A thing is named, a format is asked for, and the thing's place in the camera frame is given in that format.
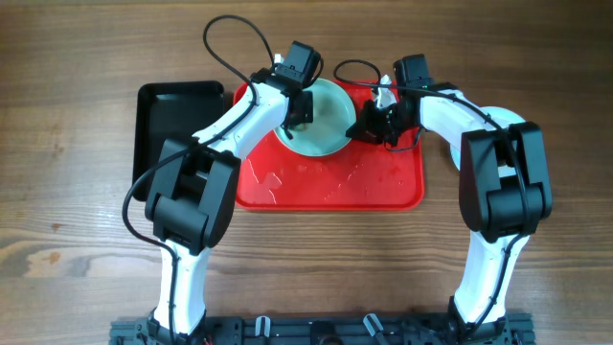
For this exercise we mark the red plastic tray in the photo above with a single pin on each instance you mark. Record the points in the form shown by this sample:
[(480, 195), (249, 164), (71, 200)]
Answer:
[(360, 176)]

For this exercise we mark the black plastic tray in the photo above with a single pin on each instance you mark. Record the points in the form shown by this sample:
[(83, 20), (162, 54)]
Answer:
[(172, 110)]

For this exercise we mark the green yellow sponge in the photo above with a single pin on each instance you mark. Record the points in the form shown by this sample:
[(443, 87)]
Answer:
[(300, 127)]

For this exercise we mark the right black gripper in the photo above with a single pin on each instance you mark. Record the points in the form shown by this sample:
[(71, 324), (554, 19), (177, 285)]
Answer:
[(368, 128)]

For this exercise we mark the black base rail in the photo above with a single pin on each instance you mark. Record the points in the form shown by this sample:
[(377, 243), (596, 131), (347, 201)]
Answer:
[(425, 328)]

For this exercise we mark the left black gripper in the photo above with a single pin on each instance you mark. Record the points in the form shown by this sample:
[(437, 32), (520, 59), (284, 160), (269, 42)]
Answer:
[(306, 114)]

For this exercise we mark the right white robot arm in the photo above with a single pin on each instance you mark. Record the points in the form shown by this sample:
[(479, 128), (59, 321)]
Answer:
[(504, 189)]

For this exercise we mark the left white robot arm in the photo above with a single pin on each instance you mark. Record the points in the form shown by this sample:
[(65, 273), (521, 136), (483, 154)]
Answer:
[(193, 190)]

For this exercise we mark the mint plate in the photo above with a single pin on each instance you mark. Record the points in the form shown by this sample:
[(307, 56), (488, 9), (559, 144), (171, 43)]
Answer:
[(503, 117), (333, 114)]

